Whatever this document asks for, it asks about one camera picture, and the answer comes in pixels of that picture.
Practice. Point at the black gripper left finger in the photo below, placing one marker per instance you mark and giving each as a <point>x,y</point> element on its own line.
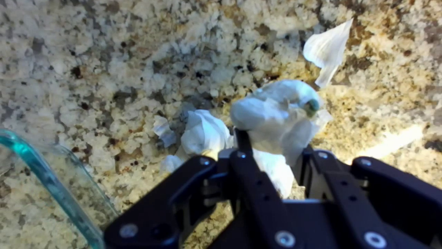
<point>193,208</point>

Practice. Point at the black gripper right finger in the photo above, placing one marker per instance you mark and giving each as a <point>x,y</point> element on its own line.
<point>367,202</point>

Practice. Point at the square clear glass bowl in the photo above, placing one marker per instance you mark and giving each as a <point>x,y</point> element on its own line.
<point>50,184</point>

